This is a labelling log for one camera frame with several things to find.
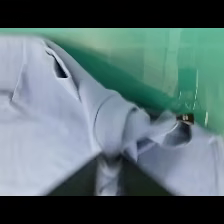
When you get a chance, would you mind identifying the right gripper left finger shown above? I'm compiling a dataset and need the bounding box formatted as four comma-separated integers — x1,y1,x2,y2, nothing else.
46,153,101,197

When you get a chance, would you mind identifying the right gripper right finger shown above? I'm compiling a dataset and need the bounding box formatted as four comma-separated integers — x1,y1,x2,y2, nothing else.
117,155,174,197

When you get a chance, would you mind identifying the light blue shirt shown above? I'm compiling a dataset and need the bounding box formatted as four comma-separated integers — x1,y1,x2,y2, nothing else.
0,35,224,197

